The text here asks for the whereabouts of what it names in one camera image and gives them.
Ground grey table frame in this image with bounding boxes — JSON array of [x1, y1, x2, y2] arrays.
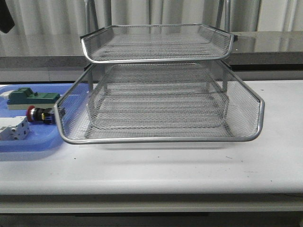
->
[[0, 193, 303, 227]]

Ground white circuit breaker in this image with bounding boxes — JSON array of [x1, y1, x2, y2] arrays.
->
[[0, 116, 29, 140]]

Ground green and beige switch module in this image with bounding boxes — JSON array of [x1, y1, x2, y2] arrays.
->
[[0, 87, 60, 110]]

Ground grey stone counter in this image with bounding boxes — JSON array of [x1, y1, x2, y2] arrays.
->
[[0, 31, 303, 82]]

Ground blue plastic tray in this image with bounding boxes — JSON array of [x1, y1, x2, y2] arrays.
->
[[0, 83, 71, 152]]

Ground red emergency stop button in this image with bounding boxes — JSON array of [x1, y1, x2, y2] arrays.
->
[[26, 105, 56, 125]]

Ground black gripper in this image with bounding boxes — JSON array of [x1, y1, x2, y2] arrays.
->
[[0, 0, 15, 34]]

